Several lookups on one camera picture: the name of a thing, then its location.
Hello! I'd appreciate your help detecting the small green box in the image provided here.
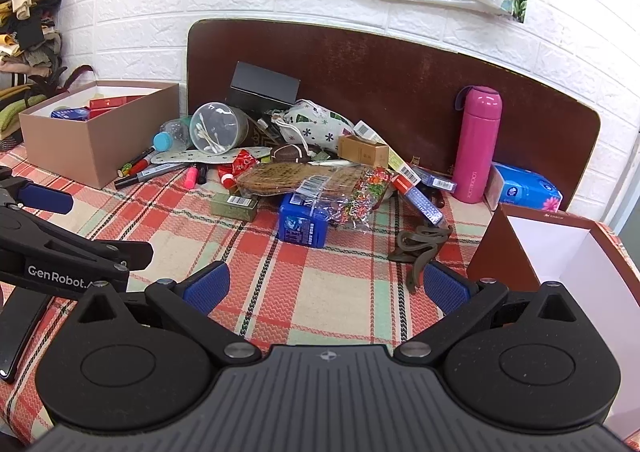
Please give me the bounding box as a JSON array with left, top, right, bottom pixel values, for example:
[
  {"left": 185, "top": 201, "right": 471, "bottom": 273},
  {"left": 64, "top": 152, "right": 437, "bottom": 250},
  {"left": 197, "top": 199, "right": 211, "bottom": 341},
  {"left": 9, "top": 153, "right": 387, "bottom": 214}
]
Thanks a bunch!
[{"left": 210, "top": 192, "right": 259, "bottom": 222}]

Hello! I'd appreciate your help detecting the pile of clothes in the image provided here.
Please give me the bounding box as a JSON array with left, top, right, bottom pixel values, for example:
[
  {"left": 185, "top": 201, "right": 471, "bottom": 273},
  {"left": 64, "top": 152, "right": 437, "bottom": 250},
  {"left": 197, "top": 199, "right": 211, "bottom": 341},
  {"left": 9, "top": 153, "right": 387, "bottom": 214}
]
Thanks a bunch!
[{"left": 0, "top": 0, "right": 68, "bottom": 143}]

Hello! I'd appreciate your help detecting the blue striped box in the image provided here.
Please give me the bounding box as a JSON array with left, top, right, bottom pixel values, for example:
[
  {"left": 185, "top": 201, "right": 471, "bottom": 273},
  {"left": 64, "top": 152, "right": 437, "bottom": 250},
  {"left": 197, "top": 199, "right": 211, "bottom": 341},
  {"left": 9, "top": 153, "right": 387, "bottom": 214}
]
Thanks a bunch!
[{"left": 392, "top": 175, "right": 445, "bottom": 228}]

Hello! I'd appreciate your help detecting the long white barcode box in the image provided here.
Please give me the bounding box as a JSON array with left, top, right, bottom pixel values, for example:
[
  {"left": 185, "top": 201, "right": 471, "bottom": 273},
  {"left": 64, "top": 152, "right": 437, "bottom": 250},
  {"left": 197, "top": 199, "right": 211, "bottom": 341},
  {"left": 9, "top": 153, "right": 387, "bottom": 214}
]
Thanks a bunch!
[{"left": 354, "top": 121, "right": 423, "bottom": 183}]

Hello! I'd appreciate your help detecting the brown oval case with band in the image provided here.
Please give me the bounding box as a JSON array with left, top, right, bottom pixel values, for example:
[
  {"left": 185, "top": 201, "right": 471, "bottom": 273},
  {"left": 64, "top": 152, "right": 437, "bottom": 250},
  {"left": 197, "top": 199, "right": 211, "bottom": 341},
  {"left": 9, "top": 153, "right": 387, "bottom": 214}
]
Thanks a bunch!
[{"left": 272, "top": 145, "right": 311, "bottom": 164}]

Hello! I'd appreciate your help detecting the floral drawstring pouch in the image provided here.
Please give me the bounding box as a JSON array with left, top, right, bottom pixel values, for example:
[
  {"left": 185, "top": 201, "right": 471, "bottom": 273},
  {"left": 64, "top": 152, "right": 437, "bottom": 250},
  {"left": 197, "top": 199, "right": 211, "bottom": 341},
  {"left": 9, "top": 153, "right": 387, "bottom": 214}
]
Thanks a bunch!
[{"left": 272, "top": 100, "right": 356, "bottom": 153}]

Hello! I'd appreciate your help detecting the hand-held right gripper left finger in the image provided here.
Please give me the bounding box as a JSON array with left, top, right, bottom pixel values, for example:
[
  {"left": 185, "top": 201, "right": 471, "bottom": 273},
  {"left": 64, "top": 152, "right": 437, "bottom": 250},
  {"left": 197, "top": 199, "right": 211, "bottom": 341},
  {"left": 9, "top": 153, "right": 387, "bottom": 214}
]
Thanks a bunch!
[{"left": 75, "top": 261, "right": 263, "bottom": 367}]

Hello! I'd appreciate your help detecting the plastic bottle with blue cap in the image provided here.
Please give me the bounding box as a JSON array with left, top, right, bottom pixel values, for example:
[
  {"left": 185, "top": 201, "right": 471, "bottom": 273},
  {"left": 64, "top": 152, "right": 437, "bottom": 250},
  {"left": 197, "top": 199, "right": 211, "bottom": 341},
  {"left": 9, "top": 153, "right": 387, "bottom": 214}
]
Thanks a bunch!
[{"left": 152, "top": 116, "right": 193, "bottom": 152}]

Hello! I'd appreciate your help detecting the black box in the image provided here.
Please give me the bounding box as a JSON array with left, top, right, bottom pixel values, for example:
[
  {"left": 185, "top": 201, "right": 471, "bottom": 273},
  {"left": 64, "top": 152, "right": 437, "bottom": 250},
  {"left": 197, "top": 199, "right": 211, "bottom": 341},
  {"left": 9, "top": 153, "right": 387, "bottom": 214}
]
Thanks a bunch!
[{"left": 226, "top": 61, "right": 301, "bottom": 113}]

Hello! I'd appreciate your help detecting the blue tissue pack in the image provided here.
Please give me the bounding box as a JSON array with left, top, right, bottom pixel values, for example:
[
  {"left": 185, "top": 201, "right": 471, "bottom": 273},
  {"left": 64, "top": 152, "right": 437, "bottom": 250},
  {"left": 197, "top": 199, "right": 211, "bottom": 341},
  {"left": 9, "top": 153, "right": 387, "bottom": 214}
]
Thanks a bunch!
[{"left": 492, "top": 162, "right": 563, "bottom": 212}]

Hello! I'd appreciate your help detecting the brown cracker packet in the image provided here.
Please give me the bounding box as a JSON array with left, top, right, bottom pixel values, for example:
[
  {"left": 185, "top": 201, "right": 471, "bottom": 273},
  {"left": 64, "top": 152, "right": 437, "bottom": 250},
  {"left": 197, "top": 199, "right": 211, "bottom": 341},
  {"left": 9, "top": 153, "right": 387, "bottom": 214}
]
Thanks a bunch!
[{"left": 235, "top": 161, "right": 351, "bottom": 197}]

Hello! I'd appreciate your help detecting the purple box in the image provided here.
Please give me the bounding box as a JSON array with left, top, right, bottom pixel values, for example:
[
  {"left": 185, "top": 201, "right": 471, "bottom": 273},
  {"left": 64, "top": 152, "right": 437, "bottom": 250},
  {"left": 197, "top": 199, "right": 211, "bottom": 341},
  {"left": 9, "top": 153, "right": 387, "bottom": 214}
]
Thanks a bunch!
[{"left": 410, "top": 166, "right": 458, "bottom": 194}]

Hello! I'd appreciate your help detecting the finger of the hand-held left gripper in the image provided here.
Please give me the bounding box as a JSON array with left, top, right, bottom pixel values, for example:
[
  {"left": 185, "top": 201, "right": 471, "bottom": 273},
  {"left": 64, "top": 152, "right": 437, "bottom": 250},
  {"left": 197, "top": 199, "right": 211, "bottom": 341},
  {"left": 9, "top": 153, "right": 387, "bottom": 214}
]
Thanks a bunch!
[
  {"left": 0, "top": 165, "right": 75, "bottom": 215},
  {"left": 0, "top": 206, "right": 154, "bottom": 293}
]

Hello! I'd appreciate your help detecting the floral shoe insole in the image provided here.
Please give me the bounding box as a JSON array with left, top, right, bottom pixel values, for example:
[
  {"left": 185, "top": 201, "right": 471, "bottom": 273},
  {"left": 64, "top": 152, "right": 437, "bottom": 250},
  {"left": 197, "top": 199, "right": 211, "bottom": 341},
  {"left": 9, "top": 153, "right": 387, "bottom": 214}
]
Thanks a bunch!
[{"left": 150, "top": 146, "right": 271, "bottom": 167}]

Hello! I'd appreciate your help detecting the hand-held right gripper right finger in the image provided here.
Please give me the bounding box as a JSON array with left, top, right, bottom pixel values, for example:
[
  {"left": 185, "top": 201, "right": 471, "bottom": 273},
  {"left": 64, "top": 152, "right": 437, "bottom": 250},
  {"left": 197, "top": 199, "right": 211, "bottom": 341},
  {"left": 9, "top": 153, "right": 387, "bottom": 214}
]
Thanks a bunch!
[{"left": 394, "top": 262, "right": 581, "bottom": 365}]

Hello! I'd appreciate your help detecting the clear bag with brown pattern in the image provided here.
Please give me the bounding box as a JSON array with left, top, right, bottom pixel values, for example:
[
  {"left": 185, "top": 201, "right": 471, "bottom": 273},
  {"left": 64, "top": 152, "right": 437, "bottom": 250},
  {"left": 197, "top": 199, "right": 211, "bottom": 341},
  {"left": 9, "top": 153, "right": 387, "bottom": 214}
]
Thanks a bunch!
[{"left": 248, "top": 115, "right": 281, "bottom": 149}]

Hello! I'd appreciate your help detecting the brown wooden board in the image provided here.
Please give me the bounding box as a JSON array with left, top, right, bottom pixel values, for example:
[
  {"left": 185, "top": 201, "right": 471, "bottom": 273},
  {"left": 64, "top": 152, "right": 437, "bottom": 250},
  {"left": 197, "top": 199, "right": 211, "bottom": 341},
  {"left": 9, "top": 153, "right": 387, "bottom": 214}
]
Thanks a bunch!
[{"left": 187, "top": 18, "right": 601, "bottom": 223}]

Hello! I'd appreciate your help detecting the clear cotton swab container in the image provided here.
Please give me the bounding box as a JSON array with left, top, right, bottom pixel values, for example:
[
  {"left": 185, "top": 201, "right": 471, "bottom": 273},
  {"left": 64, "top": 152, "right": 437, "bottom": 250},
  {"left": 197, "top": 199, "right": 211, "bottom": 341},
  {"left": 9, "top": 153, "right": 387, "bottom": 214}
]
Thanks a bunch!
[{"left": 190, "top": 101, "right": 249, "bottom": 154}]

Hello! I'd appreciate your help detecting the plaid tablecloth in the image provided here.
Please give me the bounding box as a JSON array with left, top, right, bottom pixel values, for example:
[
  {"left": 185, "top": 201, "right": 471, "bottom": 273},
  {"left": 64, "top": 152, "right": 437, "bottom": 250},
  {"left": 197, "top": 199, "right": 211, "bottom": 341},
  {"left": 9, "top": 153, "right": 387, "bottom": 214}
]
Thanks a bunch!
[{"left": 0, "top": 142, "right": 621, "bottom": 445}]

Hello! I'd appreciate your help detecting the red patterned packet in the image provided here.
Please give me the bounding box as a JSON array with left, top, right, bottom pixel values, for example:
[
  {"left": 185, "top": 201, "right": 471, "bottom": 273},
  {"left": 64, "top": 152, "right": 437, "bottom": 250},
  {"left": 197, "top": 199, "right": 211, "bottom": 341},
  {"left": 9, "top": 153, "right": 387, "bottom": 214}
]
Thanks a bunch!
[{"left": 231, "top": 149, "right": 262, "bottom": 175}]

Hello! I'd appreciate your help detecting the pink thermos bottle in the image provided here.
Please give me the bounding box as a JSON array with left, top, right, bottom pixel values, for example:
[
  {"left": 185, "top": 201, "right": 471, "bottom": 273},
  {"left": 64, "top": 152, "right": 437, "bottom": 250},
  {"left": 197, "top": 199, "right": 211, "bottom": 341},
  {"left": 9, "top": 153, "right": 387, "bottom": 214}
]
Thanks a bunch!
[{"left": 452, "top": 86, "right": 503, "bottom": 204}]

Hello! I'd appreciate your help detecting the blue packet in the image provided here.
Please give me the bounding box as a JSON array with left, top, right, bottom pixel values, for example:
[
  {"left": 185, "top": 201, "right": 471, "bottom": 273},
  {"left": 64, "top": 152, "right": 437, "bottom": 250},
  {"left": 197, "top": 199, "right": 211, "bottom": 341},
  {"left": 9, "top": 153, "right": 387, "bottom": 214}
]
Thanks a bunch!
[{"left": 50, "top": 106, "right": 91, "bottom": 122}]

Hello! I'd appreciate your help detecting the colourful clear snack bag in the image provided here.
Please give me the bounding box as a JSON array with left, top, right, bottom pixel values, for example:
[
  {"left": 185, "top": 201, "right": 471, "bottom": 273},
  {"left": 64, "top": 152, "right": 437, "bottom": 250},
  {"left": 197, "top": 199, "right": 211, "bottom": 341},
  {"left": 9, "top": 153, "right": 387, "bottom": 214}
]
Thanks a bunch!
[{"left": 295, "top": 166, "right": 393, "bottom": 232}]

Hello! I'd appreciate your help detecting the small tan box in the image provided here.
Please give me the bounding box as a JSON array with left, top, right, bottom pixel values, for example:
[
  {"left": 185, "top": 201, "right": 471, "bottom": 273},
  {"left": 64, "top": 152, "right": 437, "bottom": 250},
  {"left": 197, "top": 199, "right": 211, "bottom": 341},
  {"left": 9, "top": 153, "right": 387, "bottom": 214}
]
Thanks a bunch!
[{"left": 338, "top": 133, "right": 390, "bottom": 169}]

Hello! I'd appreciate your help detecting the grey marker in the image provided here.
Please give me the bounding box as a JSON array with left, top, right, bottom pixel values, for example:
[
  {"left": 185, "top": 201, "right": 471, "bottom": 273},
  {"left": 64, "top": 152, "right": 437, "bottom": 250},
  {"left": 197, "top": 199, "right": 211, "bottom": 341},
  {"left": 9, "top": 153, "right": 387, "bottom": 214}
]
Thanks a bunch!
[{"left": 114, "top": 163, "right": 188, "bottom": 190}]

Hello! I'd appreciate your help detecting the red marker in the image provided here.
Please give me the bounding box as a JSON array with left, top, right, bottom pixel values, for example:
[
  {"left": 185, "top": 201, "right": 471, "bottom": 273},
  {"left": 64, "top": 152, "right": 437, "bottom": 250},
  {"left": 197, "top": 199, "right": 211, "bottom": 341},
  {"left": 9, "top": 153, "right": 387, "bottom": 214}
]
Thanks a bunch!
[{"left": 116, "top": 146, "right": 156, "bottom": 178}]

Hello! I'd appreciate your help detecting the olive rubber strap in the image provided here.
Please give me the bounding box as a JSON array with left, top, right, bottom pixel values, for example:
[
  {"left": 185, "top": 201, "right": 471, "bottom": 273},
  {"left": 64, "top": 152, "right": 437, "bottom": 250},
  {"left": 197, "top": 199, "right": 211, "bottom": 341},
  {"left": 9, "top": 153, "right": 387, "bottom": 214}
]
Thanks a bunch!
[{"left": 389, "top": 225, "right": 453, "bottom": 294}]

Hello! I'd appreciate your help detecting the brown box with white inside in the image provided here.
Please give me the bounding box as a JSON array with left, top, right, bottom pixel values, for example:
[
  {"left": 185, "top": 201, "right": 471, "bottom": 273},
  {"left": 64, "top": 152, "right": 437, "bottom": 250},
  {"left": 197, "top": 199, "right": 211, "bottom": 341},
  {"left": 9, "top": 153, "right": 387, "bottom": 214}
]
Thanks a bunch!
[{"left": 467, "top": 205, "right": 640, "bottom": 448}]

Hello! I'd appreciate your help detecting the red box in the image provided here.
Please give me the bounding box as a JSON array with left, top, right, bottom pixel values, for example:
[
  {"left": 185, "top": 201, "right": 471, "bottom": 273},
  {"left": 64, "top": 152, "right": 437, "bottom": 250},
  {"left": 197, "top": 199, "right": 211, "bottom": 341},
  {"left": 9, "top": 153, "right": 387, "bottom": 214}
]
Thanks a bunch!
[{"left": 89, "top": 95, "right": 143, "bottom": 119}]

